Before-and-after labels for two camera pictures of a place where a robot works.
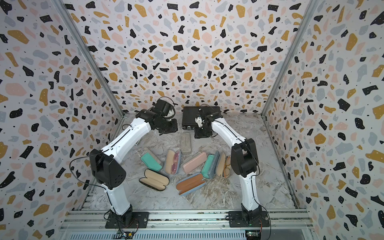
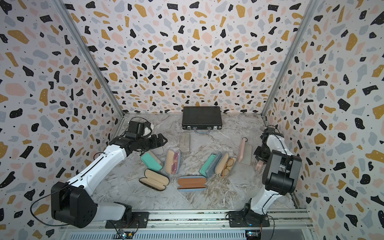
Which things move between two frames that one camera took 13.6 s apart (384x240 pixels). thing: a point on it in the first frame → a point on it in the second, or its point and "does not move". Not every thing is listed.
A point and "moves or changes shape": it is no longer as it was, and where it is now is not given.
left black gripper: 174,129 → 155,143
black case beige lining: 154,180 does not move
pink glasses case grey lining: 193,161 moves or changes shape
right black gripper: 197,135 → 256,153
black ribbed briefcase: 189,113 does not move
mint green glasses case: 151,162 does not move
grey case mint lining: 209,166 does not move
